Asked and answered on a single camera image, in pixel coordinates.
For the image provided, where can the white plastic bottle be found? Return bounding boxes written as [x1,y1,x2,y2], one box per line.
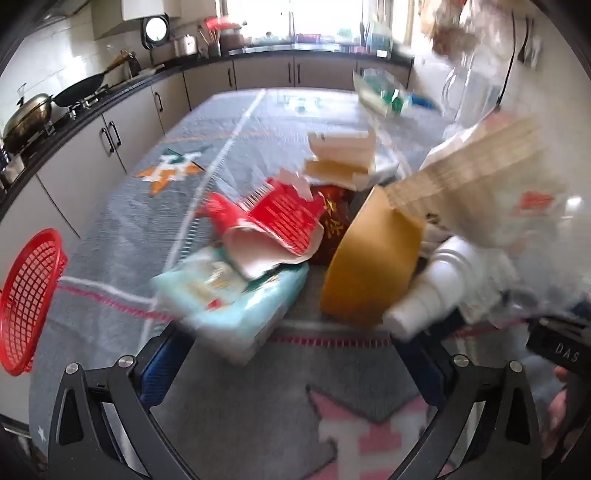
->
[383,236,488,342]

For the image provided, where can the teal tissue pack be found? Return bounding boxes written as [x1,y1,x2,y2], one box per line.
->
[151,246,308,365]

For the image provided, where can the orange tissue box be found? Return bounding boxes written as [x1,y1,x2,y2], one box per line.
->
[386,113,567,248]

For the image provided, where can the person's right hand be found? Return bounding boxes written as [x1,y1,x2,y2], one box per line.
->
[542,366,583,459]

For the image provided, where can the grey patterned tablecloth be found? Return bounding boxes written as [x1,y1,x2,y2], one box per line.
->
[28,87,567,480]

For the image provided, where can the red plastic mesh basket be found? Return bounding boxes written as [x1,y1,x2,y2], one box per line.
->
[1,228,68,376]

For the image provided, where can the torn red paper box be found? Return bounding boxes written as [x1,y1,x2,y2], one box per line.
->
[195,169,325,280]

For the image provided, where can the dark red gold packet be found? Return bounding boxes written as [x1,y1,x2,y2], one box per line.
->
[311,185,355,265]

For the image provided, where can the clear glass pitcher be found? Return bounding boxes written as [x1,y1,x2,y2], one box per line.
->
[441,47,501,127]

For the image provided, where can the blue bowl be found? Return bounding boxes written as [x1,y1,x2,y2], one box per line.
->
[408,93,439,111]

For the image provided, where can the long white flat box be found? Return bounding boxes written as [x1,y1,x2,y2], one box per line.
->
[303,129,401,191]

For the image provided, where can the green white snack bag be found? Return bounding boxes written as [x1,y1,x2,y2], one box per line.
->
[353,68,408,117]

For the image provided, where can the steel pot with lid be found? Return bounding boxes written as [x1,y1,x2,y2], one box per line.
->
[3,93,52,154]

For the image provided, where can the hanging plastic bags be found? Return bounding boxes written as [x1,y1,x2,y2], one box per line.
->
[419,1,510,63]

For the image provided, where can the black frying pan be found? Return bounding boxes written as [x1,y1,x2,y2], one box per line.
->
[52,50,132,108]

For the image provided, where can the rice cooker with open lid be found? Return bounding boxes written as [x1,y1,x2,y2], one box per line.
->
[141,14,198,64]

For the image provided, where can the chopstick holder with utensils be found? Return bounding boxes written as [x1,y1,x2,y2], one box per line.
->
[197,24,221,58]

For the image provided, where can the red lidded pot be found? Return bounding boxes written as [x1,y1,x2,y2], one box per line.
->
[204,16,245,55]

